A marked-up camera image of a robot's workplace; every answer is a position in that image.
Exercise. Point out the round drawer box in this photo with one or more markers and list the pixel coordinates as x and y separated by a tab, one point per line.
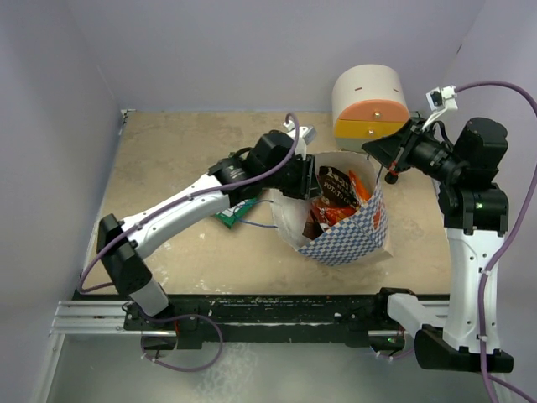
367	103

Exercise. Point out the orange snack packet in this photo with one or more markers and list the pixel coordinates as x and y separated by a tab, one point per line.
360	190

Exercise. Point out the brown potato chips bag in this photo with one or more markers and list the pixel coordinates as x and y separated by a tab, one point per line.
337	189

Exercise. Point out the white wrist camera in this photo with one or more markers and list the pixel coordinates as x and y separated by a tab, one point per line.
307	136
441	100

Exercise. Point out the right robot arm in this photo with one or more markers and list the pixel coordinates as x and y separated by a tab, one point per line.
475	217

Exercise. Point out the black table edge rail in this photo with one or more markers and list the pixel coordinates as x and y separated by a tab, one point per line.
381	319

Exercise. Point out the green chips bag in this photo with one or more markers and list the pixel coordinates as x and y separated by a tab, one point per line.
233	215

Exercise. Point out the blue checkered paper bag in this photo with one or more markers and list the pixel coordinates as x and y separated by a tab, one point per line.
353	238

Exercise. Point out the red doritos bag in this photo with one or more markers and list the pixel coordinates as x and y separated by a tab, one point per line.
328	215

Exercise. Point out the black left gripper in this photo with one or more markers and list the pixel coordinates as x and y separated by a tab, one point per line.
307	186

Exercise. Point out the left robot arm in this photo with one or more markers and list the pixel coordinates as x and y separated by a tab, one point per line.
278	161

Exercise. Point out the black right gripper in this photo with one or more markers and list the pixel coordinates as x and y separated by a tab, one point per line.
395	151

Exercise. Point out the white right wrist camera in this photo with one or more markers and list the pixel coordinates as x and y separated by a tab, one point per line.
441	100

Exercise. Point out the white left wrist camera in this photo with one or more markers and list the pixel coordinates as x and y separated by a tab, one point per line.
307	136

